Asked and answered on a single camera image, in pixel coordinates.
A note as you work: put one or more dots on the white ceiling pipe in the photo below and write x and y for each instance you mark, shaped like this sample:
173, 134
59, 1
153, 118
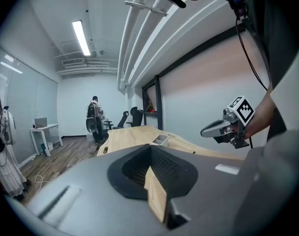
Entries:
148, 26
132, 21

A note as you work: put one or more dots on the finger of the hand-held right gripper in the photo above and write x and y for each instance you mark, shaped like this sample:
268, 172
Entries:
223, 140
211, 129

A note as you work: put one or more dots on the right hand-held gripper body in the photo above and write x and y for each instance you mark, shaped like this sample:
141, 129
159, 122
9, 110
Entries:
243, 110

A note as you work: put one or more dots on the person's right forearm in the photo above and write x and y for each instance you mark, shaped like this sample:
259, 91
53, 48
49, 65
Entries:
262, 117

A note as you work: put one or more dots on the ceiling light fixture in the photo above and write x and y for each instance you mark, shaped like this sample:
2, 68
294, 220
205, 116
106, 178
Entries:
81, 37

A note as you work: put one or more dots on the grey desk organizer tray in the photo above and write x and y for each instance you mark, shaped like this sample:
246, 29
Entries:
161, 139

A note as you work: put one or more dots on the small red object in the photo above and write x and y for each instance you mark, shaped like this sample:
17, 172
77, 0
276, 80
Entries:
153, 110

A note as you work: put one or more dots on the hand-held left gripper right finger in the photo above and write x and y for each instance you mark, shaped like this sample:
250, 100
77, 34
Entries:
210, 193

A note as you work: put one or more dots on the black metal frame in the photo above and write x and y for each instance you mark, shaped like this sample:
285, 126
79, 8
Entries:
159, 102

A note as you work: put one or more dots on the black chest-mounted device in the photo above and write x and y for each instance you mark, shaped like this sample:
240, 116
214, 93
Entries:
237, 5

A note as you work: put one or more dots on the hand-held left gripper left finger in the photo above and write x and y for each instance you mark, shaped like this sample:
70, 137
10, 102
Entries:
95, 205

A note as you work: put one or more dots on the white ceiling conduit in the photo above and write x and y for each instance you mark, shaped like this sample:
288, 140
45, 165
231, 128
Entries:
178, 36

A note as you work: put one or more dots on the ceiling air vent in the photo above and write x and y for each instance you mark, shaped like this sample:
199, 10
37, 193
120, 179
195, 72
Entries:
73, 61

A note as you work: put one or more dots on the black and white backpack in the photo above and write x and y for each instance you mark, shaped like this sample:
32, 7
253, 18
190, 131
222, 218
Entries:
91, 118

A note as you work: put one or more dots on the white desk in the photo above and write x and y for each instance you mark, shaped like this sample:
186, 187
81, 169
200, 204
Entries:
45, 126

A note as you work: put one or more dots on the black office chair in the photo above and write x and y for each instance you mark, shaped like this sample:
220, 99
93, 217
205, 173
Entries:
123, 120
136, 115

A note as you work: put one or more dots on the person's black clothing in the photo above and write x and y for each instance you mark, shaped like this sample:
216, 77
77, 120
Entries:
274, 33

